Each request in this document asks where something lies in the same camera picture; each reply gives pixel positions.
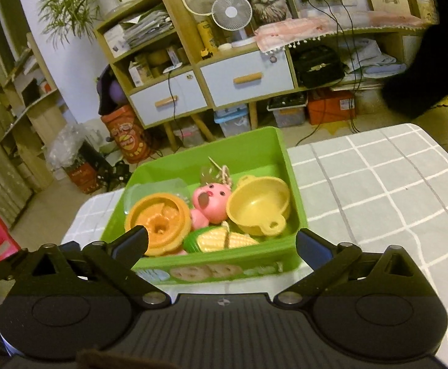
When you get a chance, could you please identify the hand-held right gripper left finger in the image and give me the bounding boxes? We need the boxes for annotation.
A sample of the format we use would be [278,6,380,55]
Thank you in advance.
[32,226,170,309]

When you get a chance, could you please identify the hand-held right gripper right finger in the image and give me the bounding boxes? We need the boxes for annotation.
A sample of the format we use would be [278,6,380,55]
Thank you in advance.
[272,228,417,308]

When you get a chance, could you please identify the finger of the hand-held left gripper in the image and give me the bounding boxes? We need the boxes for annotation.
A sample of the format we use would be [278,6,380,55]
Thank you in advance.
[0,249,40,284]

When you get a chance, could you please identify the orange round plastic toy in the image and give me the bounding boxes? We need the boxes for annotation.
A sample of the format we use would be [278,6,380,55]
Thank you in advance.
[125,194,192,257]

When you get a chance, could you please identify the toy corn piece green husk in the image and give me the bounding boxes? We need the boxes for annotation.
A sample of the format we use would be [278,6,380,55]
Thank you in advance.
[183,227,229,254]

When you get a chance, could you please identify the yellow toy pot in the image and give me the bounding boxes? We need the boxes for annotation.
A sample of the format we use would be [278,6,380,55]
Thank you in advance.
[226,175,291,237]

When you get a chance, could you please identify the pink toy pig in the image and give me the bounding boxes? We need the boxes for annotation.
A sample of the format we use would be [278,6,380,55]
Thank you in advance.
[190,182,233,235]

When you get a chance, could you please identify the green plastic bin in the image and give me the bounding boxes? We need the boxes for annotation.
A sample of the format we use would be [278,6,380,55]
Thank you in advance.
[100,126,309,286]

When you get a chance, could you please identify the clear plastic container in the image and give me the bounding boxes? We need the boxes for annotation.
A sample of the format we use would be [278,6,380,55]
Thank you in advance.
[124,180,191,216]

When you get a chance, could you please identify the red box on floor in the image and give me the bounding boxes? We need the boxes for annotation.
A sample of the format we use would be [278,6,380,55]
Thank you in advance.
[64,161,98,195]

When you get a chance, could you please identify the grey checked tablecloth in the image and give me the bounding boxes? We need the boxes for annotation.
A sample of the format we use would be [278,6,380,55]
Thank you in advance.
[60,123,448,358]

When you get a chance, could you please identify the orange printed bucket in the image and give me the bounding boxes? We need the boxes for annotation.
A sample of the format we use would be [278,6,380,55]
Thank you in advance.
[105,105,151,164]

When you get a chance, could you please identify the clear plastic bag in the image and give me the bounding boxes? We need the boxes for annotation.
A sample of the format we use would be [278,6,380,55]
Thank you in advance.
[47,123,88,170]

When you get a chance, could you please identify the clear storage box dark contents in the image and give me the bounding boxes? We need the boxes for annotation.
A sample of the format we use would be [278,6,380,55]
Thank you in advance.
[267,93,309,128]

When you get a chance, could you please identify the orange cardboard box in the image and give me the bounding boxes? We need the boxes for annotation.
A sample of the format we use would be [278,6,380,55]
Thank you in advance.
[306,90,357,125]

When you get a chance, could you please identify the blue lidded storage box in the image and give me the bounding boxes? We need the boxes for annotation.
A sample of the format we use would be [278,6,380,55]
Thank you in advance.
[213,107,251,138]

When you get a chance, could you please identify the purple plush toy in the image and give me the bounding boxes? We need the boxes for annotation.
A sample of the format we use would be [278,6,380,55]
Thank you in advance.
[97,65,126,116]

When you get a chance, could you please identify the open wooden shelf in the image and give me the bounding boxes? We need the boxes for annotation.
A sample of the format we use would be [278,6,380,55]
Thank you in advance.
[0,33,61,193]

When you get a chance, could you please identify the black bag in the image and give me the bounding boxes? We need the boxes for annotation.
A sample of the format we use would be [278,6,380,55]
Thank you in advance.
[289,44,346,88]

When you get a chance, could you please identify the pile of papers and cloths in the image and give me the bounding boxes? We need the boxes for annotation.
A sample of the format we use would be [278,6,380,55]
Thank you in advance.
[339,38,407,85]

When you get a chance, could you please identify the white cardboard box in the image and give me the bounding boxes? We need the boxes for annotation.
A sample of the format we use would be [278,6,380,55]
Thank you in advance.
[103,27,130,58]

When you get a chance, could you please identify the stack of grey papers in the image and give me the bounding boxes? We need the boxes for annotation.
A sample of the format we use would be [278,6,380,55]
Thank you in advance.
[124,10,174,49]

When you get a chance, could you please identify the yellow bottle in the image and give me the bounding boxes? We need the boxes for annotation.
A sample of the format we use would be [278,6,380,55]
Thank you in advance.
[197,19,219,60]

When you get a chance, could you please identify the pink tasselled cloth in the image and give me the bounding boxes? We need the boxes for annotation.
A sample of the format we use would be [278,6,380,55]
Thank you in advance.
[255,10,428,52]

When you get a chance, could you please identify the low wooden cabinet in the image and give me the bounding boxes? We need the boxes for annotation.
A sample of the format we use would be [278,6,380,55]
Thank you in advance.
[197,25,434,143]

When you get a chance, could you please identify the tall wooden shelf cabinet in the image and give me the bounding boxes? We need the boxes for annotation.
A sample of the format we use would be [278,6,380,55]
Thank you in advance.
[93,0,219,152]

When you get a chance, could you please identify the potted green plant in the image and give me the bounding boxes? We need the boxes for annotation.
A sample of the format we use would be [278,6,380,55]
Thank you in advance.
[37,0,140,47]

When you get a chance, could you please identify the small white desk fan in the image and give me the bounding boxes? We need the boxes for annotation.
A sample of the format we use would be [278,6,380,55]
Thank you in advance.
[212,0,253,44]

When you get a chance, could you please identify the white drawer wooden handle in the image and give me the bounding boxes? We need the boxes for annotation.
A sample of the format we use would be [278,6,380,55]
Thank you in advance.
[130,70,206,127]
[200,51,296,108]

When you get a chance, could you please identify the black power cable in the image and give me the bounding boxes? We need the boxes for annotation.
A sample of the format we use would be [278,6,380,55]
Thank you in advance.
[305,0,364,143]

